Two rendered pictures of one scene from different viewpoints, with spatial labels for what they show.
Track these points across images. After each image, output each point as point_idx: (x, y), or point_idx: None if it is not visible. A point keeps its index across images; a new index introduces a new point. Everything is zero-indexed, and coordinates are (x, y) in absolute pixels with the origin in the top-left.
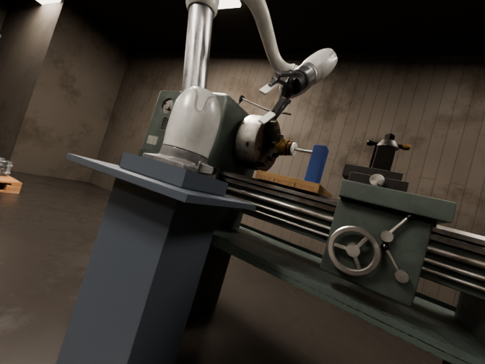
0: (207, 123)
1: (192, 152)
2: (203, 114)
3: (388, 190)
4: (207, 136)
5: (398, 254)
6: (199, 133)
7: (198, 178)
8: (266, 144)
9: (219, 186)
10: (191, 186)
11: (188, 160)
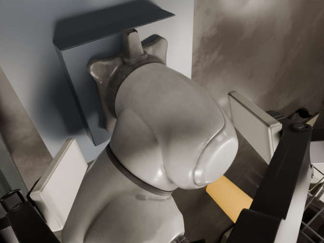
0: (189, 83)
1: (162, 63)
2: (205, 90)
3: None
4: (170, 74)
5: None
6: (181, 74)
7: (149, 20)
8: None
9: (89, 36)
10: (150, 14)
11: (157, 58)
